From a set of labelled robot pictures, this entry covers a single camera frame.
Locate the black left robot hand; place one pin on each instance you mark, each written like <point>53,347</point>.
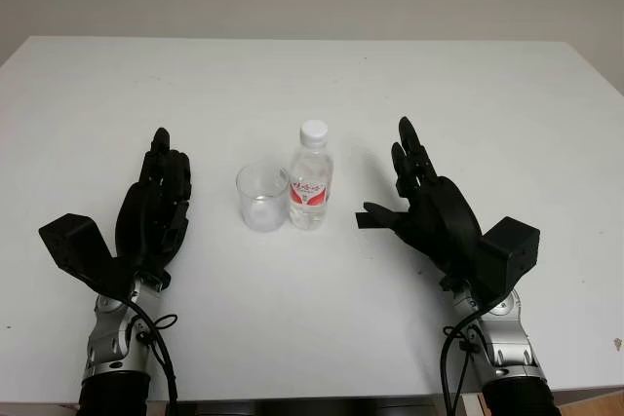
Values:
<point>146,221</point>

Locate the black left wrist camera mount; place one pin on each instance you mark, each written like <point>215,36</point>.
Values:
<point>78,245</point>

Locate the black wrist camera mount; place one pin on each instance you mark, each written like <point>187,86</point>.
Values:
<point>78,245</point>
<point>512,255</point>

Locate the clear glass cup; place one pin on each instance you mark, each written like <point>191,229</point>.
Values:
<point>262,201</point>

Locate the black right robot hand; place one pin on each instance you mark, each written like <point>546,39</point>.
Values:
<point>439,221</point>

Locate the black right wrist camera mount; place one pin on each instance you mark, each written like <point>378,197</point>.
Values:
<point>512,255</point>

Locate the clear plastic water bottle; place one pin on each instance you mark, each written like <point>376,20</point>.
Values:
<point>311,177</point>

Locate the black tape strip marker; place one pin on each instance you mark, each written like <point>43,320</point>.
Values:
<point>361,222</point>

